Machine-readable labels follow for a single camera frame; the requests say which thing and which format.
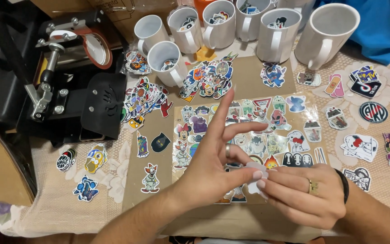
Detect person's right hand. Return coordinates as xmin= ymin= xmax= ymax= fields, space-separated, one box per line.
xmin=257 ymin=164 xmax=348 ymax=232

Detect person's left hand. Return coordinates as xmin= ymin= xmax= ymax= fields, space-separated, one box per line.
xmin=172 ymin=89 xmax=271 ymax=213

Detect white flower-shaped sticker backing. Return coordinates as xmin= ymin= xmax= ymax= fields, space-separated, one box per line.
xmin=246 ymin=162 xmax=270 ymax=196

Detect black white pirate sticker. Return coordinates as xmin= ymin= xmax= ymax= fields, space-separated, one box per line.
xmin=342 ymin=167 xmax=371 ymax=192

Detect black hooded figure sticker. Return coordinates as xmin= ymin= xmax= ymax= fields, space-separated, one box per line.
xmin=151 ymin=132 xmax=171 ymax=153

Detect clown figure sticker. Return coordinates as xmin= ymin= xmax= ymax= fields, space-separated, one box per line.
xmin=141 ymin=163 xmax=160 ymax=194

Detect brown kraft paper sheet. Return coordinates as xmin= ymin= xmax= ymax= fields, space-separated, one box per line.
xmin=122 ymin=54 xmax=322 ymax=243

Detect colourful candle sticker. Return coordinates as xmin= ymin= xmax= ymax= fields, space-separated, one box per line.
xmin=136 ymin=131 xmax=149 ymax=158

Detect white kitty red bow sticker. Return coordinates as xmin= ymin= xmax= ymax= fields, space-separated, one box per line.
xmin=340 ymin=134 xmax=379 ymax=163

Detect clear plastic sheet of stickers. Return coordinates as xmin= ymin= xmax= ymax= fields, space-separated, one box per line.
xmin=172 ymin=91 xmax=331 ymax=204

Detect bubble tea cup stickers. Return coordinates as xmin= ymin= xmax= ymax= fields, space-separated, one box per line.
xmin=325 ymin=107 xmax=349 ymax=130

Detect large colourful sticker pile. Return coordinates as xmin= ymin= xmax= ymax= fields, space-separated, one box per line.
xmin=121 ymin=76 xmax=174 ymax=133

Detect cartoon character sticker pile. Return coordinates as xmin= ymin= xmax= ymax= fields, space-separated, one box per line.
xmin=179 ymin=51 xmax=239 ymax=103

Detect round black red crest sticker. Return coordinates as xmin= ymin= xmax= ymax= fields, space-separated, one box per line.
xmin=359 ymin=101 xmax=389 ymax=123

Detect yellow cartoon head sticker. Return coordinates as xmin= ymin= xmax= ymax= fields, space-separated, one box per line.
xmin=84 ymin=143 xmax=108 ymax=174

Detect small sticker bundle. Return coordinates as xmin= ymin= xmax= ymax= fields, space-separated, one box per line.
xmin=180 ymin=17 xmax=196 ymax=32
xmin=209 ymin=11 xmax=230 ymax=25
xmin=268 ymin=16 xmax=288 ymax=29
xmin=161 ymin=59 xmax=178 ymax=71
xmin=239 ymin=0 xmax=260 ymax=15

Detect yellow paper scrap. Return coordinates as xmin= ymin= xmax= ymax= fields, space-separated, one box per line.
xmin=194 ymin=46 xmax=217 ymax=62

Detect blue butterfly sticker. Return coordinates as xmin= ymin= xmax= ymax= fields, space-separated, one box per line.
xmin=73 ymin=175 xmax=100 ymax=202

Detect pink plaster stickers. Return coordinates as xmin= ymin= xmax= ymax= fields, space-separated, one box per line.
xmin=324 ymin=73 xmax=345 ymax=98

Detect blue alien sticker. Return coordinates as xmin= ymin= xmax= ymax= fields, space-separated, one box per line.
xmin=260 ymin=62 xmax=287 ymax=89

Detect small bagged sticker pile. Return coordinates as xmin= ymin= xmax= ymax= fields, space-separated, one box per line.
xmin=125 ymin=51 xmax=152 ymax=76

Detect black music note sticker stack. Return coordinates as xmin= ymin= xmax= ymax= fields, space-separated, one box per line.
xmin=349 ymin=65 xmax=382 ymax=99

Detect round black white sticker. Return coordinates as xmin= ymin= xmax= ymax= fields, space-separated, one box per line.
xmin=56 ymin=148 xmax=77 ymax=172

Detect beige lace tablecloth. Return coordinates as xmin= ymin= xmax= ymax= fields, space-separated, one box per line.
xmin=10 ymin=32 xmax=390 ymax=238

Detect orange mug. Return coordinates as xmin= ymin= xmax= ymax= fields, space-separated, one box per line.
xmin=193 ymin=0 xmax=216 ymax=21

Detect group of white mugs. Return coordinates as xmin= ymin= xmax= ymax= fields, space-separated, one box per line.
xmin=134 ymin=0 xmax=361 ymax=88

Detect printed brown cardboard box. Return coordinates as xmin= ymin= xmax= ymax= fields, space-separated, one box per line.
xmin=29 ymin=0 xmax=179 ymax=45

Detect blue cloth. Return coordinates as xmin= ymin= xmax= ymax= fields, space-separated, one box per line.
xmin=317 ymin=0 xmax=390 ymax=66

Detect plain brown cardboard box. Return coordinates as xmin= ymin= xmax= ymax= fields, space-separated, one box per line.
xmin=0 ymin=117 xmax=36 ymax=206

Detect black mug heat press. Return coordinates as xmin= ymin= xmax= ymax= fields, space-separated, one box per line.
xmin=0 ymin=0 xmax=128 ymax=147

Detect black wrist hair tie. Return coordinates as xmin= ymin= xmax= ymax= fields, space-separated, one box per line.
xmin=334 ymin=168 xmax=350 ymax=204

